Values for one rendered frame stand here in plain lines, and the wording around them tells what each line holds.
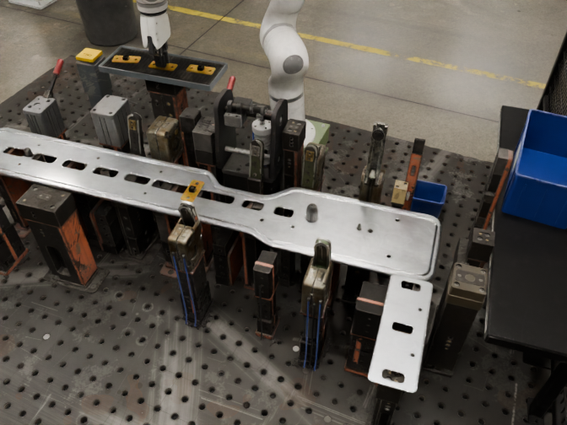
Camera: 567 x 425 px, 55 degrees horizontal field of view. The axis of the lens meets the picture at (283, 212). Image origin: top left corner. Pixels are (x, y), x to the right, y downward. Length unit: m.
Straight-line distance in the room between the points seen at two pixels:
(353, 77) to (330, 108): 0.43
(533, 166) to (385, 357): 0.76
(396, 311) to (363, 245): 0.20
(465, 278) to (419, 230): 0.22
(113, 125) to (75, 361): 0.67
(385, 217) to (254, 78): 2.59
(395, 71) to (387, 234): 2.75
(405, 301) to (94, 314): 0.89
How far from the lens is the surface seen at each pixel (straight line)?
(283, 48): 1.71
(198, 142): 1.62
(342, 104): 3.66
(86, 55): 1.89
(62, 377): 1.61
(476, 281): 1.29
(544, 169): 1.69
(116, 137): 1.72
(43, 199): 1.58
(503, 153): 1.42
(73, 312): 1.72
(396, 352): 1.21
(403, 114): 3.63
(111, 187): 1.59
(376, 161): 1.45
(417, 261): 1.37
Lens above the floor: 2.02
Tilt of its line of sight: 45 degrees down
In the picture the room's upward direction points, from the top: straight up
